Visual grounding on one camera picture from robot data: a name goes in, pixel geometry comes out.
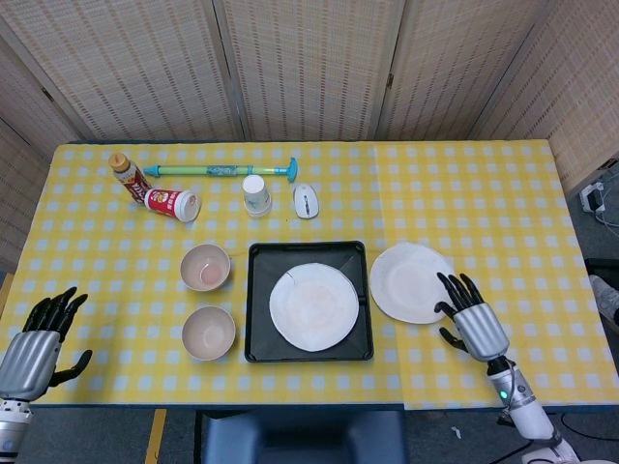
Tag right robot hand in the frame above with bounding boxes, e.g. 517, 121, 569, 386
433, 272, 511, 363

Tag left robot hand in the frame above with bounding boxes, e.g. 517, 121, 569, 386
0, 286, 93, 401

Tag white paper plate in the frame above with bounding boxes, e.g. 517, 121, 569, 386
369, 243, 458, 325

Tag white paper plate torn rim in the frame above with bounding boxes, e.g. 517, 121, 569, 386
269, 262, 361, 352

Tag plain beige bowl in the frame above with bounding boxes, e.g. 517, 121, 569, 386
181, 304, 238, 362

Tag beige bowl with pink stain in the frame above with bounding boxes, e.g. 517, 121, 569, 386
180, 243, 232, 292

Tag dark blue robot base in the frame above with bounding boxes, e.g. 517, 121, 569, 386
199, 410, 410, 464

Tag black square plastic tray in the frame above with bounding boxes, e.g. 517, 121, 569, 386
244, 240, 376, 364

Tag yellow checked tablecloth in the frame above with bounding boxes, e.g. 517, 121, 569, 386
0, 140, 405, 407
374, 139, 619, 415

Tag grey sneaker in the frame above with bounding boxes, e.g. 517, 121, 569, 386
588, 274, 619, 334

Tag white power adapter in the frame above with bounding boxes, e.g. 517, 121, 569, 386
578, 182, 608, 214

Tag Costa coffee bottle yellow cap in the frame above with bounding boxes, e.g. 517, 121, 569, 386
108, 152, 152, 205

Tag red paper cup white lid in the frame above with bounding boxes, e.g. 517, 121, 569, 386
143, 187, 202, 223

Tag white computer mouse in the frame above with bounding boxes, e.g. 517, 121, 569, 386
293, 183, 321, 220

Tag green blue toy water pump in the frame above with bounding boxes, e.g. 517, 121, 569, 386
141, 157, 300, 184

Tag woven bamboo folding screen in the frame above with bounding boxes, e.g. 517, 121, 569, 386
0, 0, 619, 272

